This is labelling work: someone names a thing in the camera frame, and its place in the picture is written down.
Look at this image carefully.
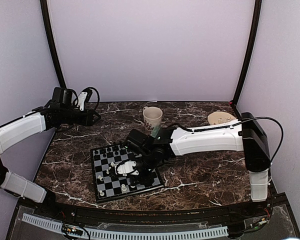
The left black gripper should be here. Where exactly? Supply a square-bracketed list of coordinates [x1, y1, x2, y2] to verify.
[60, 107, 101, 127]

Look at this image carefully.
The black grey chessboard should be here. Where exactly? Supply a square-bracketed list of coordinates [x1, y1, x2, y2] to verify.
[90, 144, 164, 204]

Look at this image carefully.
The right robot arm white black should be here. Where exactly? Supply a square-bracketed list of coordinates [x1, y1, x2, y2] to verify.
[124, 112, 278, 217]

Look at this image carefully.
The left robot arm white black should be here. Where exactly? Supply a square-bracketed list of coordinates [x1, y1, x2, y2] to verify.
[0, 107, 101, 218]

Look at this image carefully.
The fallen white piece left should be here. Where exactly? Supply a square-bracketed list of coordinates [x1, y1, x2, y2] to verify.
[97, 175, 104, 182]

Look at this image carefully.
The cream floral mug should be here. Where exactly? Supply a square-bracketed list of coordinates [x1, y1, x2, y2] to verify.
[142, 106, 163, 138]

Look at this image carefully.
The beige bowl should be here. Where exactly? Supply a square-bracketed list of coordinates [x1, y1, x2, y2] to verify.
[207, 111, 237, 125]

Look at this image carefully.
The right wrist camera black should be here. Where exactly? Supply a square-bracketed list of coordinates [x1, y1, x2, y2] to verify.
[123, 129, 154, 155]

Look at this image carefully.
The white slotted cable duct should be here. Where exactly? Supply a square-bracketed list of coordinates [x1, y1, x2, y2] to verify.
[21, 213, 229, 240]

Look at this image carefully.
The left black frame post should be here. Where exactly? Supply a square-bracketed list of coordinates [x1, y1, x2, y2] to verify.
[39, 0, 67, 89]

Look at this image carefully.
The black frame post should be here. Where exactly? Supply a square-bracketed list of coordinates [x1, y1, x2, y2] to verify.
[39, 0, 67, 89]
[231, 0, 263, 106]

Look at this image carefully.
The black front rail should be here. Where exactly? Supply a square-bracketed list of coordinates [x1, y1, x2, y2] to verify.
[13, 193, 291, 226]

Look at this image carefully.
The right black frame post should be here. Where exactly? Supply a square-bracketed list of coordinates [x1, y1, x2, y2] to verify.
[231, 0, 263, 106]

